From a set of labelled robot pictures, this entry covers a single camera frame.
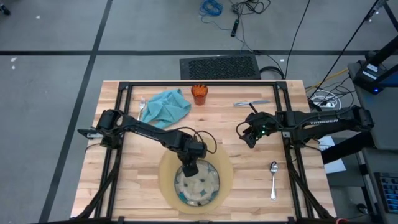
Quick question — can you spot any grey desk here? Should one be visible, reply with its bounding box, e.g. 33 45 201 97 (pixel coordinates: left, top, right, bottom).
347 60 398 224

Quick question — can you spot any orange faceted plastic cup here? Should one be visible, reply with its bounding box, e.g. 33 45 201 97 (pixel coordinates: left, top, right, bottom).
190 83 208 106

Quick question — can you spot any blue coiled cable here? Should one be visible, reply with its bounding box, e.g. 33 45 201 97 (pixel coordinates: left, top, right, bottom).
198 0 234 32

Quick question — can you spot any white power strip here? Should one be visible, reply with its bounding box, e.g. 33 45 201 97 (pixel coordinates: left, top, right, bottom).
309 90 342 109

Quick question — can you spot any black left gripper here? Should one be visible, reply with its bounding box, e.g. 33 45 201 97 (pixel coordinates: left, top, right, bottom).
178 141 208 179

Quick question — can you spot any silver spoon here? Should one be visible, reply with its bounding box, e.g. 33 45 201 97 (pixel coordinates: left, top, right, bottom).
269 161 279 202

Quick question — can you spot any black aluminium table frame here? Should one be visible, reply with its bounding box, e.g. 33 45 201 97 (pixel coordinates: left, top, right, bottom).
74 80 336 224

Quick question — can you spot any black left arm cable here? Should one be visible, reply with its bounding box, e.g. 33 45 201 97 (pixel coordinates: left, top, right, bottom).
174 126 218 156

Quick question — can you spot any yellow cable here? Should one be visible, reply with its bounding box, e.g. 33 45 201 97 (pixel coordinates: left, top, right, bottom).
306 68 349 91

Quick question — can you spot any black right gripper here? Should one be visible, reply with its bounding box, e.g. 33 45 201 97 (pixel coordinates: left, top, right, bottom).
243 103 278 149

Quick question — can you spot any long black hanging cable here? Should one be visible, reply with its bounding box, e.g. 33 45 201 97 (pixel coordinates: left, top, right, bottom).
284 0 312 80
310 0 381 91

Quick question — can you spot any black perforated floor mat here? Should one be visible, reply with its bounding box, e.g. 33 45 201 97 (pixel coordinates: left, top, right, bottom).
179 54 262 81

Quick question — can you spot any patterned ceramic bowl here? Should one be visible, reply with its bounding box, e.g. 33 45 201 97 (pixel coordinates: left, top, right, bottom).
174 158 221 207

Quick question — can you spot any black coiled floor cable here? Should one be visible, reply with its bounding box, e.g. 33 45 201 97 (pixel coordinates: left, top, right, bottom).
259 65 286 80

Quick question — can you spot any black device with blue light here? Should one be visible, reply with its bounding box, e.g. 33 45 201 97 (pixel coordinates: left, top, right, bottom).
353 62 398 95

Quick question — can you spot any white paper sheet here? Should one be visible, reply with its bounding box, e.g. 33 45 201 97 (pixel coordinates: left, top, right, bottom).
318 136 347 174

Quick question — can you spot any tangled black cable bundle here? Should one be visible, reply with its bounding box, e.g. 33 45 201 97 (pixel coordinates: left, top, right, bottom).
229 0 271 16

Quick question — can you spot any silver fork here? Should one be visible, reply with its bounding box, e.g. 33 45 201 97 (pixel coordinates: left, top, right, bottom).
136 96 147 121

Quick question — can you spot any teal cloth napkin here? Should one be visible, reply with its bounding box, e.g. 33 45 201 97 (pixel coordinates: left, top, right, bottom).
139 88 192 130

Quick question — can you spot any silver table knife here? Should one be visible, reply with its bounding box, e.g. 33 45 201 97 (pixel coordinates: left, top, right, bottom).
233 99 271 107

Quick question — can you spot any black diagonal mast beam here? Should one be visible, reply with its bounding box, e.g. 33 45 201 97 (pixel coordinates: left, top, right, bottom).
369 35 398 68
321 130 376 165

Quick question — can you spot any black keyboard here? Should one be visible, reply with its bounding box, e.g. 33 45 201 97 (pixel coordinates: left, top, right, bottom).
374 172 398 215

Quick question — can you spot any round woven straw placemat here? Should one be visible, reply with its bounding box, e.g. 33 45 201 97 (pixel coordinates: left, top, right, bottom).
158 136 234 215

